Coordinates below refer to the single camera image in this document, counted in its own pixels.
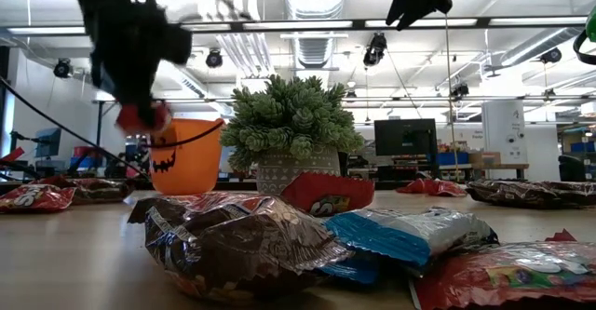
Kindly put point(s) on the black bar with light strips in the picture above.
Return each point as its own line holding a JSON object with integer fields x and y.
{"x": 358, "y": 22}

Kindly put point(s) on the potted green succulent plant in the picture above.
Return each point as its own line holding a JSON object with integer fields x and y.
{"x": 288, "y": 114}

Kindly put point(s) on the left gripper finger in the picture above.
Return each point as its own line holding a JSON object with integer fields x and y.
{"x": 146, "y": 91}
{"x": 118, "y": 86}

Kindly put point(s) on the blue storage bins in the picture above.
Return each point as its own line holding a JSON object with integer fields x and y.
{"x": 584, "y": 147}

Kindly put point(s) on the red storage bin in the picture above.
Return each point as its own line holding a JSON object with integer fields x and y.
{"x": 88, "y": 152}

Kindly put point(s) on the black office chair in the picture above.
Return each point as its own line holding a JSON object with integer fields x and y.
{"x": 572, "y": 168}

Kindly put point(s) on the orange pumpkin face bucket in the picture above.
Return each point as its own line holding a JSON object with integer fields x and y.
{"x": 195, "y": 161}

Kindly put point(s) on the blue storage box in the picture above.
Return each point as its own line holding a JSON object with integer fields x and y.
{"x": 451, "y": 158}

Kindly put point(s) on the cardboard box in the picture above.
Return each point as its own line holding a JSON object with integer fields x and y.
{"x": 486, "y": 158}

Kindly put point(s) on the black metal stand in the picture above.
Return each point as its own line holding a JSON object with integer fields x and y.
{"x": 99, "y": 133}

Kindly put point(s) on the green plastic bucket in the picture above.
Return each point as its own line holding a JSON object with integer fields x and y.
{"x": 592, "y": 23}

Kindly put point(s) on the wooden desk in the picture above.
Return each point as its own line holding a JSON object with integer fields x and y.
{"x": 507, "y": 166}

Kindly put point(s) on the brown Snickers candy bar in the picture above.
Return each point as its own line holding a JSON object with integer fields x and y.
{"x": 242, "y": 245}
{"x": 507, "y": 193}

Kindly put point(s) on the white column with signs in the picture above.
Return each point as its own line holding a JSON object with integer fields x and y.
{"x": 505, "y": 133}

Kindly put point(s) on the black ceiling camera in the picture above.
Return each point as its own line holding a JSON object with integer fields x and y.
{"x": 551, "y": 55}
{"x": 459, "y": 91}
{"x": 375, "y": 49}
{"x": 214, "y": 59}
{"x": 63, "y": 69}

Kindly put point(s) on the black computer monitor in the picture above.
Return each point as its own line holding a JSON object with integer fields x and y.
{"x": 405, "y": 138}

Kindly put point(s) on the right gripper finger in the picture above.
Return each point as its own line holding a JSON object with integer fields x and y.
{"x": 399, "y": 0}
{"x": 416, "y": 3}

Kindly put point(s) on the small dark monitor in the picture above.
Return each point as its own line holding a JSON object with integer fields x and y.
{"x": 49, "y": 142}

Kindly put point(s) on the silver ventilation duct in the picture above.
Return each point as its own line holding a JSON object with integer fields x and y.
{"x": 315, "y": 51}

